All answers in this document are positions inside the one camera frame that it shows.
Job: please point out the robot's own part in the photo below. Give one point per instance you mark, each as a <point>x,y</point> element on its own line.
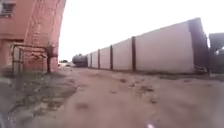
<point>150,126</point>

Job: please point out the dark tank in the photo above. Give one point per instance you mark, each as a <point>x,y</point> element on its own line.
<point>79,60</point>

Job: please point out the grass patch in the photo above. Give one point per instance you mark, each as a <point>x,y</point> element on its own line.
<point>30,96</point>

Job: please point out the white panel wall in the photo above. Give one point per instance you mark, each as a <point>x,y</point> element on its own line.
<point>150,50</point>

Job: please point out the rusty pipe frame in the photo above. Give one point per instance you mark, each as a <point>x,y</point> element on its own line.
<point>30,55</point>

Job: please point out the red brick building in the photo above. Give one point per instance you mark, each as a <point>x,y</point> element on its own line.
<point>30,30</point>

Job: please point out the grey gravel dirt road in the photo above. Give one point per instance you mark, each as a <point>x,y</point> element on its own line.
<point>133,100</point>

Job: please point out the dark gate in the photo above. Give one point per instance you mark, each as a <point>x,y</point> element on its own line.
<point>216,53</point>

